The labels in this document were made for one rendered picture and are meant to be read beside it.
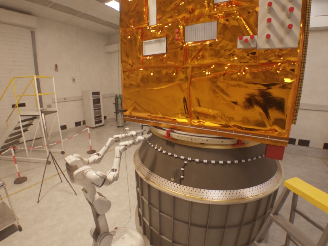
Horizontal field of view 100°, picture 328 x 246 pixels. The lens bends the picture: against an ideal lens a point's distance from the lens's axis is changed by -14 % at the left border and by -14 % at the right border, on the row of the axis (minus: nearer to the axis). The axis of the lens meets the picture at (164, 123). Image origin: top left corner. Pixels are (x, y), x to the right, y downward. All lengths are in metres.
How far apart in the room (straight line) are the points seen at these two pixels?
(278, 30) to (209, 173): 1.38
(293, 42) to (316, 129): 6.19
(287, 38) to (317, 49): 5.90
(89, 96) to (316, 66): 9.60
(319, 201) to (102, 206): 1.71
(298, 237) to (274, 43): 1.45
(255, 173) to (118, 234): 1.86
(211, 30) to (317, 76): 6.01
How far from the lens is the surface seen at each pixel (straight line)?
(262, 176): 2.02
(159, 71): 1.84
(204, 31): 1.72
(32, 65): 8.47
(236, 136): 1.64
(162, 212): 2.08
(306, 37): 1.72
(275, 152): 1.71
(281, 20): 1.58
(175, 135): 1.74
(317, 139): 7.66
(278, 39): 1.54
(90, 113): 8.84
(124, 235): 2.55
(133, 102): 2.07
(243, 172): 1.83
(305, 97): 7.27
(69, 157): 1.47
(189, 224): 1.98
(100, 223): 1.87
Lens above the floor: 2.25
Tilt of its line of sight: 14 degrees down
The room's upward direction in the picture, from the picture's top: straight up
